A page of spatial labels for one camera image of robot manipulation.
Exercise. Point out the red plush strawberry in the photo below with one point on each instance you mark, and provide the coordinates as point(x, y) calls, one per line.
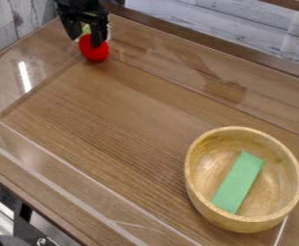
point(95, 54)

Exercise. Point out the green rectangular block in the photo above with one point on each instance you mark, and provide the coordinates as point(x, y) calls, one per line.
point(234, 188)

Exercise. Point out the wooden bowl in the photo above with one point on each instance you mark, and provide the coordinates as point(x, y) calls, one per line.
point(274, 192)

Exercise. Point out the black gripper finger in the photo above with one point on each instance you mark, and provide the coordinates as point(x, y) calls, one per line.
point(99, 30)
point(72, 26)

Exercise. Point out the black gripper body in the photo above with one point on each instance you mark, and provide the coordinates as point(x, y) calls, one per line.
point(69, 8)

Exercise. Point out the clear acrylic wall panel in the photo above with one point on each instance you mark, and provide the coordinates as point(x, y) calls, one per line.
point(83, 207)

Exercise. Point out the black table leg frame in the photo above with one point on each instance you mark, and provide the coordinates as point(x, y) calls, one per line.
point(34, 230)

